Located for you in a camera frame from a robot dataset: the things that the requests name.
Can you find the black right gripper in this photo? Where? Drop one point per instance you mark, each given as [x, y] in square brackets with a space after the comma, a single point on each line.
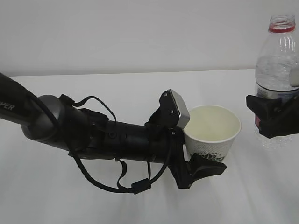
[271, 119]

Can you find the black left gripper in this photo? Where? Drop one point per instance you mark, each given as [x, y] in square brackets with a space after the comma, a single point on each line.
[166, 130]

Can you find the white paper cup green logo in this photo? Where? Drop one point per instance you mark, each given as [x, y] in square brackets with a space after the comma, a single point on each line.
[211, 131]

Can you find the clear water bottle red label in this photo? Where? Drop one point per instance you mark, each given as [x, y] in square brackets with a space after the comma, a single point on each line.
[278, 56]

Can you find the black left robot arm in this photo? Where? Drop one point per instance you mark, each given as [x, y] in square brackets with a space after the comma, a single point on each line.
[87, 135]

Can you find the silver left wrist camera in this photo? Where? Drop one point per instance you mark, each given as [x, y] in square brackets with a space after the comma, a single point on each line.
[174, 112]

